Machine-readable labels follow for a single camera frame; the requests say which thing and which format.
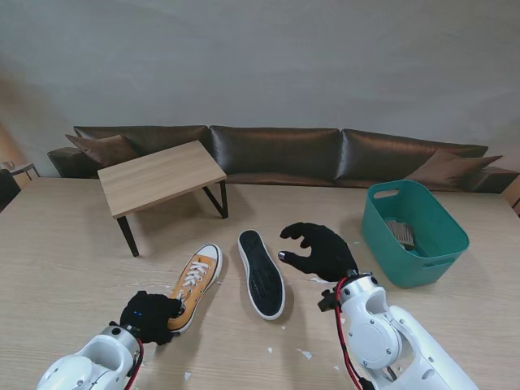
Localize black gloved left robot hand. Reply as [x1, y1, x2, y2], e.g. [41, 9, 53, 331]
[120, 290, 184, 347]

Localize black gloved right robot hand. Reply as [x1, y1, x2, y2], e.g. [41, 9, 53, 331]
[278, 222, 361, 284]

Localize yellow canvas sneaker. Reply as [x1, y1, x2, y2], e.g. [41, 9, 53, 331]
[237, 229, 287, 321]
[164, 243, 223, 336]

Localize white handled brown bristle brush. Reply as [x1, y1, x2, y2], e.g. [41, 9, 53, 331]
[385, 220, 416, 249]

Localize green plastic basin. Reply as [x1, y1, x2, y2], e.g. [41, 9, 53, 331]
[361, 180, 470, 289]

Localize brown leather sofa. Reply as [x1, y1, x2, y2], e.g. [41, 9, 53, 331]
[46, 124, 520, 195]

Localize small wooden bench black legs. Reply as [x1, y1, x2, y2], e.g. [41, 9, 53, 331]
[97, 140, 228, 258]

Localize brown sofa cushion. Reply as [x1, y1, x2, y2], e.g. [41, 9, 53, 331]
[405, 149, 504, 192]
[64, 133, 139, 167]

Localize dark chair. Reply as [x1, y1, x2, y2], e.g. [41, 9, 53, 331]
[0, 168, 22, 215]

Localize small wooden side table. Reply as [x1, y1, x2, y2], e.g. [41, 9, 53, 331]
[0, 160, 41, 183]

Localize red black left arm cable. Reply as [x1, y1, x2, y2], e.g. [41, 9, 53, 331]
[128, 338, 146, 385]

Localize red black arm cable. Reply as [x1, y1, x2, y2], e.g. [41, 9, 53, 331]
[128, 338, 146, 385]
[332, 279, 369, 390]

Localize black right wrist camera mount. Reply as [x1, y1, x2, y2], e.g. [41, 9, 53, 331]
[318, 288, 340, 313]

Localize red black right arm cable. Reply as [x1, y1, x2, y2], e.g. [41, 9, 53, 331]
[332, 279, 369, 390]

